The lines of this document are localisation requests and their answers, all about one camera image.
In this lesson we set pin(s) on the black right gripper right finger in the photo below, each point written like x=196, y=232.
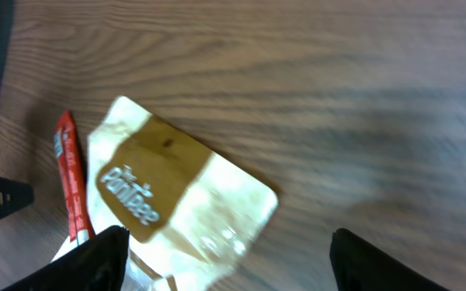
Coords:
x=360, y=266

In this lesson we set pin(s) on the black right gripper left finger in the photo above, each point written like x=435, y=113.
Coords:
x=98, y=264

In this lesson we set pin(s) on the red snack packet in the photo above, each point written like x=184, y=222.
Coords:
x=73, y=182

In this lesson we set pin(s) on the white snack bag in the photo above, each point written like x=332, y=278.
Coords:
x=191, y=214

